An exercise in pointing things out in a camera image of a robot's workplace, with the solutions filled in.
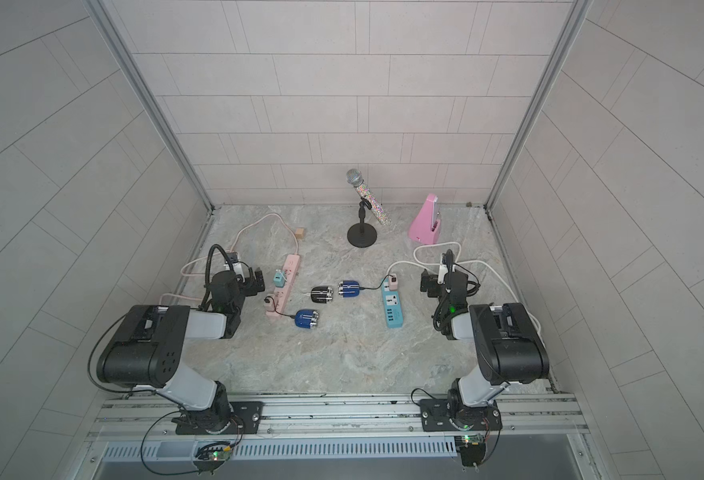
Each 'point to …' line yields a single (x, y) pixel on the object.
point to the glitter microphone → (356, 178)
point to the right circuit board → (472, 449)
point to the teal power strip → (392, 306)
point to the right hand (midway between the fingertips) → (440, 266)
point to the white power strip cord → (421, 263)
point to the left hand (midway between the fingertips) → (250, 265)
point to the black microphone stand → (362, 234)
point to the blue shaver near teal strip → (349, 288)
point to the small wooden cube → (300, 233)
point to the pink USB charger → (393, 282)
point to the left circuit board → (211, 456)
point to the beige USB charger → (269, 303)
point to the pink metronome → (426, 223)
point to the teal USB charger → (279, 280)
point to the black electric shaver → (321, 294)
